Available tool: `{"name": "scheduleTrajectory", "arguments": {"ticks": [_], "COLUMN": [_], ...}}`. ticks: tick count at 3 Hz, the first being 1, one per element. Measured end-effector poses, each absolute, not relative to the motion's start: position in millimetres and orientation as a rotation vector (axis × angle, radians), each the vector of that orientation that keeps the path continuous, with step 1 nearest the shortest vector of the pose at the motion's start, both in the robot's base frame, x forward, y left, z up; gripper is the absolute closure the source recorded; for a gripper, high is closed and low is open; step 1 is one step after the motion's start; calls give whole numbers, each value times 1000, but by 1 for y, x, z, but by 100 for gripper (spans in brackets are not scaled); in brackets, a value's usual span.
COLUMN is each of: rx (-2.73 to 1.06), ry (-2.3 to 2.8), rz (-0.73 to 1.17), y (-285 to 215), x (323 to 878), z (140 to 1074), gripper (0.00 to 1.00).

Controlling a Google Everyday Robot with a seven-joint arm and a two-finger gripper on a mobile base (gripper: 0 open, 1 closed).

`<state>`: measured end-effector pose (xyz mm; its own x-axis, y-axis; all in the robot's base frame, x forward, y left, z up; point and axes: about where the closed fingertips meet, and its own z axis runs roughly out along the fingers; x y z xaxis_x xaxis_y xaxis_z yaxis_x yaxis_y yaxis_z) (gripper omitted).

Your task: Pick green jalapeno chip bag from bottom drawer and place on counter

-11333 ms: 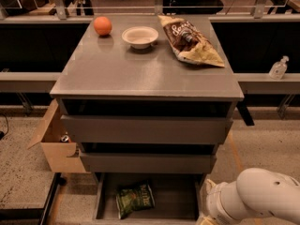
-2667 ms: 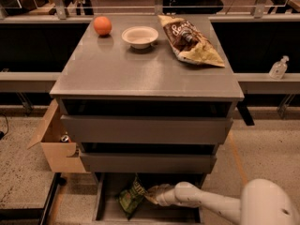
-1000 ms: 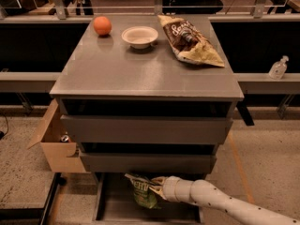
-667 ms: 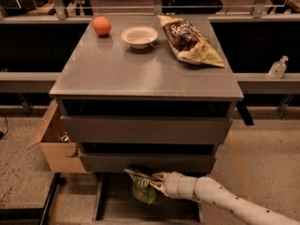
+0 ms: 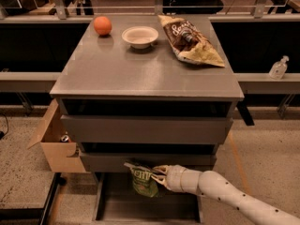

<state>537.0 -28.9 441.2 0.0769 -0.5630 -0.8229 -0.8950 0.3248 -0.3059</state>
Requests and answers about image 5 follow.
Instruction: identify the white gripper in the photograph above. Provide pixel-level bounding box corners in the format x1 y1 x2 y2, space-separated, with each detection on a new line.
151 165 202 195

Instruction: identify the green jalapeno chip bag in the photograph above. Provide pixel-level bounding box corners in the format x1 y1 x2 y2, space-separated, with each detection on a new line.
124 162 158 198

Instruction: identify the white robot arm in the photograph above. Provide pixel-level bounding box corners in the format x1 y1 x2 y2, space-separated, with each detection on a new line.
152 165 300 225

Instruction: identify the grey bottom drawer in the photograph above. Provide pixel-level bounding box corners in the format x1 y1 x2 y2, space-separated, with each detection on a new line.
93 172 203 225

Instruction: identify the grey drawer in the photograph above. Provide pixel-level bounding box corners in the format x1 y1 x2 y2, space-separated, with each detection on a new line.
61 115 233 144
80 153 217 173
93 172 203 225

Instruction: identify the grey middle drawer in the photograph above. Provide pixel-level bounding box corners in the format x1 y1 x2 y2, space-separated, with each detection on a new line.
80 153 217 173

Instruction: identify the grey drawer cabinet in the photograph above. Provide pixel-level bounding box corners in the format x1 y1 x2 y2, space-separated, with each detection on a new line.
50 14 245 176

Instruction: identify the grey top drawer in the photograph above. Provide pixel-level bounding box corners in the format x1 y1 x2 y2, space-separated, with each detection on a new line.
61 115 233 144

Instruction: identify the brown and yellow chip bag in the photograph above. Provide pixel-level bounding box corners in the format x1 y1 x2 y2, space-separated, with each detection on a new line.
158 15 225 68

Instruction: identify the soda can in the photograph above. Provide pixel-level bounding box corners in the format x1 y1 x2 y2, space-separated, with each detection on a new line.
60 135 70 143

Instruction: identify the cardboard box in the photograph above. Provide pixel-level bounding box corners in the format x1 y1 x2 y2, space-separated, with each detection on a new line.
27 99 85 173

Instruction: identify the grey metal railing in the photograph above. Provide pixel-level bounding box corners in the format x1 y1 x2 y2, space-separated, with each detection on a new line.
0 14 300 94

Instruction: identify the white bowl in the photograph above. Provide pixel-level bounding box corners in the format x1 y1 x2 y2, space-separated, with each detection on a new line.
122 26 158 49

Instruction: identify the clear sanitizer bottle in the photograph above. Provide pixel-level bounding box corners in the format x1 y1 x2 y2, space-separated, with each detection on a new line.
269 55 290 80

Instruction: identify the orange fruit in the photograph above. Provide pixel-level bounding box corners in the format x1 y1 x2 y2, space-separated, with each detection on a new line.
94 16 112 36

